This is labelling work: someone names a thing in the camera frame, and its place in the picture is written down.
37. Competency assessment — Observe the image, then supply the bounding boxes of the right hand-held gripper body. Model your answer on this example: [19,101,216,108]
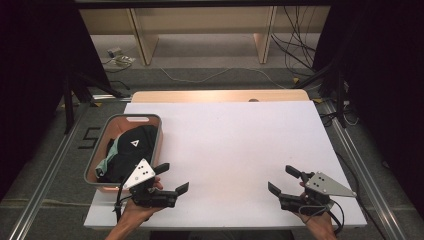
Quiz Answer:
[278,170,358,217]

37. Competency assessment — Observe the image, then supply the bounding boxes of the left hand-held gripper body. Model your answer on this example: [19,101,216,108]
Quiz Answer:
[122,158,180,209]

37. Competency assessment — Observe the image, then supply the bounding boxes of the black cap with white triangle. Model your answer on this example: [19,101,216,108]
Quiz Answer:
[105,124,159,184]

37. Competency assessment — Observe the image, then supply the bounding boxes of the grey plastic basket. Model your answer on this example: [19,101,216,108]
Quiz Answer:
[83,113,164,195]

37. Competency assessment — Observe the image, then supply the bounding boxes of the person's left hand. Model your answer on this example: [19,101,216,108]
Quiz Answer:
[121,199,165,224]

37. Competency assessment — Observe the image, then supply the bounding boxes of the person's right hand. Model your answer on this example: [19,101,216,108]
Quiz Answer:
[295,181,338,235]

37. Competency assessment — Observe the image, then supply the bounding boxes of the teal cloth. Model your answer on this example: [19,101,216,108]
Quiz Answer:
[94,137,122,178]

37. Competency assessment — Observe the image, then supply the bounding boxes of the light wooden table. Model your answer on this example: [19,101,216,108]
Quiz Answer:
[131,88,311,104]

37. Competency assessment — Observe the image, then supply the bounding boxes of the black metal stand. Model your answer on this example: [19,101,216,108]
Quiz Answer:
[294,59,350,130]

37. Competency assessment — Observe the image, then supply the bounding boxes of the black tripod stand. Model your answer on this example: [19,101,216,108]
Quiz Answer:
[61,70,127,135]

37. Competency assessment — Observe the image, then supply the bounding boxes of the black curtain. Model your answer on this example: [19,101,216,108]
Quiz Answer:
[0,0,112,202]
[312,0,424,219]

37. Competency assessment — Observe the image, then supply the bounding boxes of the grey power adapter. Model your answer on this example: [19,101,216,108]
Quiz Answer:
[106,47,123,59]

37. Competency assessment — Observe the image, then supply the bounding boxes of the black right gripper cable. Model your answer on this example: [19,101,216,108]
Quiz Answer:
[298,199,346,236]

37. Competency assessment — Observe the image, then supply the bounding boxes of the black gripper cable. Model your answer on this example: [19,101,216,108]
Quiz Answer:
[113,173,134,223]
[298,199,346,236]

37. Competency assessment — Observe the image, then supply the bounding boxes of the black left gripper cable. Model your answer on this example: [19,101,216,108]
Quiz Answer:
[113,173,134,223]

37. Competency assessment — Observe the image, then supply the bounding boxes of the aluminium floor rail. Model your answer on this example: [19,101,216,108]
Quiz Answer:
[320,99,408,240]
[7,99,98,240]

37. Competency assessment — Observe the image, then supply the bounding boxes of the white floor cable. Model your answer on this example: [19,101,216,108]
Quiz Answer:
[159,66,288,90]

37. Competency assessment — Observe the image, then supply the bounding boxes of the coiled white cable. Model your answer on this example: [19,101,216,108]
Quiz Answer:
[101,54,137,74]

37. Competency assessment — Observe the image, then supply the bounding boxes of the bundle of black cables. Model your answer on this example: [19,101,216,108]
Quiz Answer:
[270,6,318,74]

